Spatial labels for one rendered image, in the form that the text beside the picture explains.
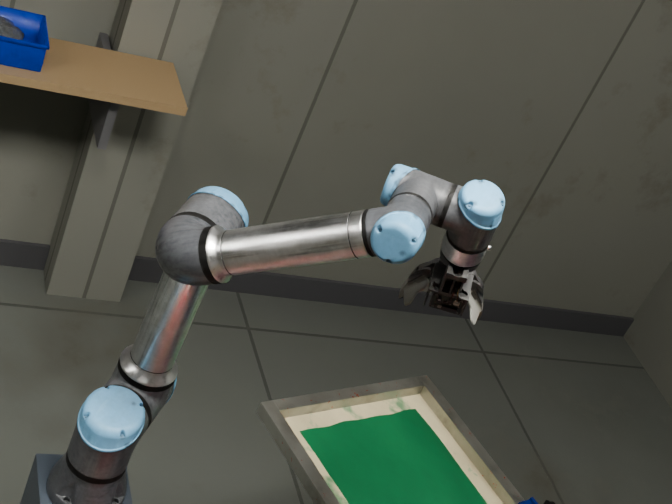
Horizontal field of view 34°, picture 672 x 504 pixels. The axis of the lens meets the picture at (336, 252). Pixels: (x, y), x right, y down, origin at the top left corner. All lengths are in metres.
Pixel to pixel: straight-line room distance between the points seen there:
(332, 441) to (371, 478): 0.14
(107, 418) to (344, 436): 1.03
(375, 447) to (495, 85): 2.10
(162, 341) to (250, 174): 2.50
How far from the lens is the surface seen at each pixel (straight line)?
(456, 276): 1.84
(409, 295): 1.97
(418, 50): 4.41
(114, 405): 2.07
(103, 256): 4.43
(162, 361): 2.10
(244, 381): 4.45
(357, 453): 2.91
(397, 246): 1.64
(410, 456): 2.99
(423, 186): 1.74
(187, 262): 1.78
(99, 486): 2.14
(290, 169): 4.54
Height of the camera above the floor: 2.85
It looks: 32 degrees down
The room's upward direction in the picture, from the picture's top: 25 degrees clockwise
